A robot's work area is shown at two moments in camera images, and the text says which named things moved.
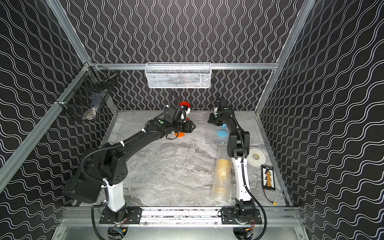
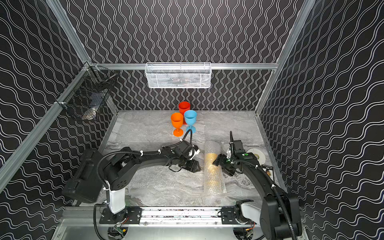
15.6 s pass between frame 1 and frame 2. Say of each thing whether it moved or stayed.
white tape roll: stayed
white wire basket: stayed
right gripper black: moved
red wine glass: stayed
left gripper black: moved
